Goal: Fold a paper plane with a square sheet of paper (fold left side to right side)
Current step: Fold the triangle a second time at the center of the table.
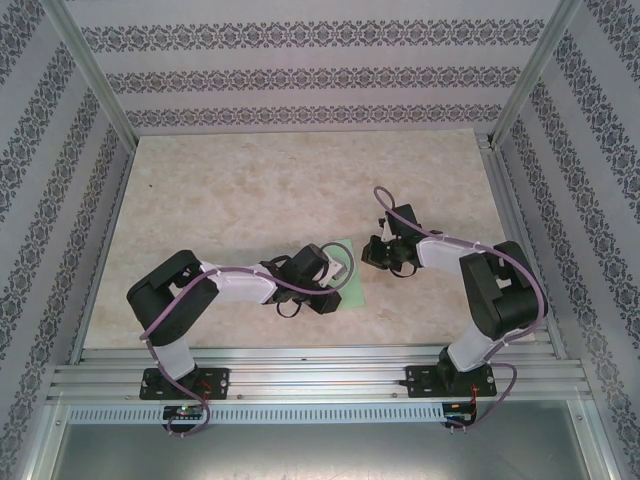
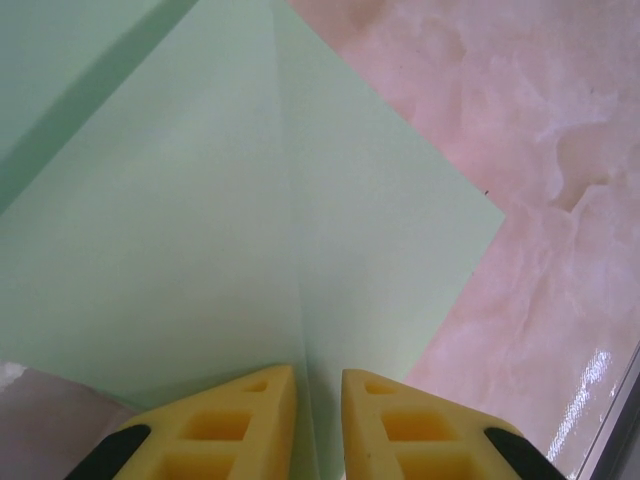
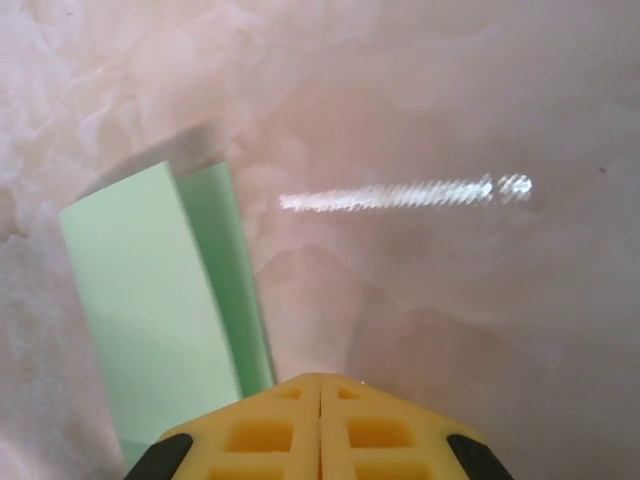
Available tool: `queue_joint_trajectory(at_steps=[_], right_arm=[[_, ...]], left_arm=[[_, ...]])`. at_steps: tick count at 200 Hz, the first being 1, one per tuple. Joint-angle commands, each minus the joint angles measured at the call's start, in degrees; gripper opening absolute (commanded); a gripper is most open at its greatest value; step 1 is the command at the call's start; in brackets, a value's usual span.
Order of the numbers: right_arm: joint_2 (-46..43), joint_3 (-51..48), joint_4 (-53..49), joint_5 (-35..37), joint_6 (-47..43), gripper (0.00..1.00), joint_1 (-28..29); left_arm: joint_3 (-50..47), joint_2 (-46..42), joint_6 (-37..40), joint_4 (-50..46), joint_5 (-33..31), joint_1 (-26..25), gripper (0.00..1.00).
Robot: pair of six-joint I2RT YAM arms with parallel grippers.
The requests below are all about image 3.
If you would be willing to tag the green square paper sheet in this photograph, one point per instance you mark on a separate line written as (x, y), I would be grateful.
(150, 290)

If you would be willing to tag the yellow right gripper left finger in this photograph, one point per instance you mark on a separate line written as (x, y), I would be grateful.
(250, 440)

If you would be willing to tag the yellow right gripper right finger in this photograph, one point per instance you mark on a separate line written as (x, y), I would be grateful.
(390, 440)

